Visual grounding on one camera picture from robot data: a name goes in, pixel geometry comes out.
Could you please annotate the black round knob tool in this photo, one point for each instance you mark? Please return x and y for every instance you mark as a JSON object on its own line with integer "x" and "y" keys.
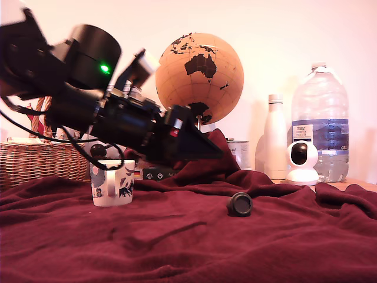
{"x": 98, "y": 151}

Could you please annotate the box with flag print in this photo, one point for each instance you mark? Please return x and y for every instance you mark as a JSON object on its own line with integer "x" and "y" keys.
{"x": 138, "y": 174}

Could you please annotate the metal tin can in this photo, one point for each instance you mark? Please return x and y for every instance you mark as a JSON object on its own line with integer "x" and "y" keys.
{"x": 243, "y": 153}

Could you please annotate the black box with white icons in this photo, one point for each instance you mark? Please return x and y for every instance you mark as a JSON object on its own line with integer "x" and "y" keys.
{"x": 153, "y": 175}

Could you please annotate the cork globe on metal stand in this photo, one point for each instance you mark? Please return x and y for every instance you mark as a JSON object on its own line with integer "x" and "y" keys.
{"x": 206, "y": 82}

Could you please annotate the white mug with blue animals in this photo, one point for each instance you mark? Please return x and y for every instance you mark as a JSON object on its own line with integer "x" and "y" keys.
{"x": 98, "y": 182}

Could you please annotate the white insulated bottle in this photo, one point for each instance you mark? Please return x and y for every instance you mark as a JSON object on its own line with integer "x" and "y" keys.
{"x": 275, "y": 141}

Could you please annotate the dark red fleece blanket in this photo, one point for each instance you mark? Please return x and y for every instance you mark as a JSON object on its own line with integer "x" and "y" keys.
{"x": 188, "y": 236}

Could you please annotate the red packet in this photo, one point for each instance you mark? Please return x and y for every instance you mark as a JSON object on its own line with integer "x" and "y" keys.
{"x": 30, "y": 118}

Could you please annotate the white paper sheet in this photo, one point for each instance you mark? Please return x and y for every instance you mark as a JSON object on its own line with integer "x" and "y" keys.
{"x": 20, "y": 140}

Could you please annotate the large clear water bottle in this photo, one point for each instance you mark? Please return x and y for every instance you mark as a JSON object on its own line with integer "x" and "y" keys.
{"x": 321, "y": 103}

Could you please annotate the pale grey camera box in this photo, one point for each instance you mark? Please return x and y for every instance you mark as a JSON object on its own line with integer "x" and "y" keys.
{"x": 147, "y": 66}

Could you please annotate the small white round camera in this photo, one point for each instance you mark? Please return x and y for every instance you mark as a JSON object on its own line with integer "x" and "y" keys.
{"x": 303, "y": 177}

